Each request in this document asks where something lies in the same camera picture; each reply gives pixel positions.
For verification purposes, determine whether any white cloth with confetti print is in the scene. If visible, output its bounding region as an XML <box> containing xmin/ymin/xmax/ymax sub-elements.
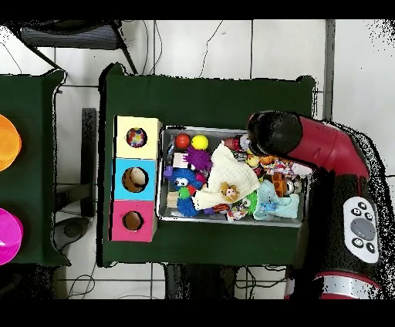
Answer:
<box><xmin>126</xmin><ymin>126</ymin><xmax>148</xmax><ymax>148</ymax></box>

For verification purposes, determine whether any silver mesh bin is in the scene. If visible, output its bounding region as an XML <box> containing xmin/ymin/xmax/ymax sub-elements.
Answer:
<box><xmin>155</xmin><ymin>125</ymin><xmax>311</xmax><ymax>228</ymax></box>

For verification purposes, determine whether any wooden box with three holes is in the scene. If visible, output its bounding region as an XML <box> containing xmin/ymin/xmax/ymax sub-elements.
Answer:
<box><xmin>109</xmin><ymin>115</ymin><xmax>164</xmax><ymax>243</ymax></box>

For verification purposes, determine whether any purple spiky ball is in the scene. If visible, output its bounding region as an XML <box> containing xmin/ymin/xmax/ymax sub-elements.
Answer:
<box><xmin>182</xmin><ymin>145</ymin><xmax>213</xmax><ymax>172</ymax></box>

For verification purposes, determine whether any yellow ball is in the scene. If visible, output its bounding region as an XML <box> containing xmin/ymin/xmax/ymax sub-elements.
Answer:
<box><xmin>191</xmin><ymin>134</ymin><xmax>210</xmax><ymax>151</ymax></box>

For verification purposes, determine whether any red ball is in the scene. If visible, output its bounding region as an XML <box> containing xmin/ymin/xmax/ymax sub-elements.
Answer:
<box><xmin>174</xmin><ymin>133</ymin><xmax>191</xmax><ymax>150</ymax></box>

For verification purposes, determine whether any cream waffle cloth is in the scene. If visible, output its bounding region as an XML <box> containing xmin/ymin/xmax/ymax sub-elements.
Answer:
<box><xmin>191</xmin><ymin>141</ymin><xmax>262</xmax><ymax>211</ymax></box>

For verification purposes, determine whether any brown monkey plush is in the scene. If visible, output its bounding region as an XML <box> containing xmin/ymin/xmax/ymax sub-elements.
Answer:
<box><xmin>219</xmin><ymin>181</ymin><xmax>241</xmax><ymax>204</ymax></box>

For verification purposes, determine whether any dark green table cloth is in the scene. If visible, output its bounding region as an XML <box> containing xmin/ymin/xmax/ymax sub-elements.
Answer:
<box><xmin>0</xmin><ymin>69</ymin><xmax>70</xmax><ymax>267</ymax></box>
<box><xmin>98</xmin><ymin>62</ymin><xmax>316</xmax><ymax>268</ymax></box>

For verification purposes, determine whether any mint green cloth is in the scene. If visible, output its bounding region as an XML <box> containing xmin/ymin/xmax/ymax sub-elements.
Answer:
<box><xmin>252</xmin><ymin>179</ymin><xmax>301</xmax><ymax>221</ymax></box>

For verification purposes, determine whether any black panel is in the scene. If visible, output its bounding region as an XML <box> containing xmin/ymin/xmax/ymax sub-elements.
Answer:
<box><xmin>80</xmin><ymin>107</ymin><xmax>97</xmax><ymax>217</ymax></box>

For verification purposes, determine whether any black mesh chair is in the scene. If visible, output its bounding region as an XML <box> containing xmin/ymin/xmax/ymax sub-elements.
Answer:
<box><xmin>5</xmin><ymin>19</ymin><xmax>139</xmax><ymax>76</ymax></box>

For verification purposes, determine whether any orange bowl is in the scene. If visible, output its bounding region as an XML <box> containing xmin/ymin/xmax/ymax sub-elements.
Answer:
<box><xmin>0</xmin><ymin>113</ymin><xmax>23</xmax><ymax>172</ymax></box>

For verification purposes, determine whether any pink bowl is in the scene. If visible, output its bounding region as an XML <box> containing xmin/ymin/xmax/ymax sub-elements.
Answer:
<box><xmin>0</xmin><ymin>207</ymin><xmax>25</xmax><ymax>266</ymax></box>

